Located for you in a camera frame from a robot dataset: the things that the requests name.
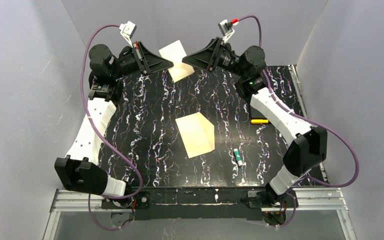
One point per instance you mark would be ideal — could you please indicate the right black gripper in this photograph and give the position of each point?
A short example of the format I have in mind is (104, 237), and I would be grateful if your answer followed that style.
(216, 54)

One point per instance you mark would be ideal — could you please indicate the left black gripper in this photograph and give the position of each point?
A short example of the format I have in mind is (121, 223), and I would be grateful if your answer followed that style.
(140, 57)

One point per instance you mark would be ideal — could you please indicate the cream paper letter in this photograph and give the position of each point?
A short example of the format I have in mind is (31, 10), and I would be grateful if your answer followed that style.
(175, 53)

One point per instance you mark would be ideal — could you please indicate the cream envelope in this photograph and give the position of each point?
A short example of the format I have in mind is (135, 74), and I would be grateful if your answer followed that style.
(197, 134)

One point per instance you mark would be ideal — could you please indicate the green white glue stick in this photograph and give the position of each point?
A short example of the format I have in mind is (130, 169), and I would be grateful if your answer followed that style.
(238, 157)

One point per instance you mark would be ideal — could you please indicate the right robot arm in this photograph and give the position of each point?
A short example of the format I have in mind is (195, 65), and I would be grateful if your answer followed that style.
(307, 144)

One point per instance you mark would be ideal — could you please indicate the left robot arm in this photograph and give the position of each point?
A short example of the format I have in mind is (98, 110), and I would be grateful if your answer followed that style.
(79, 170)

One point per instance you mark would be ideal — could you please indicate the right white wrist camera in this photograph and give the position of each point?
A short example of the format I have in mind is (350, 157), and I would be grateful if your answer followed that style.
(226, 28)

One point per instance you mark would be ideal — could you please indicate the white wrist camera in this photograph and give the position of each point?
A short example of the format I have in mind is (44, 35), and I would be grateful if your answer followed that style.
(127, 30)
(226, 28)

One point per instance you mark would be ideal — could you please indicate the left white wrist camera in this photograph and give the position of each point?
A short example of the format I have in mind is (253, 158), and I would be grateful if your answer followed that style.
(127, 30)

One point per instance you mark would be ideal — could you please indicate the yellow handled screwdriver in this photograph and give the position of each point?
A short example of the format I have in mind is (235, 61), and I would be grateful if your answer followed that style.
(258, 121)

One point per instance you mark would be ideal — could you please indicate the aluminium table frame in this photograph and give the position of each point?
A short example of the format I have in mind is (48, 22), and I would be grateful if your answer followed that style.
(196, 198)

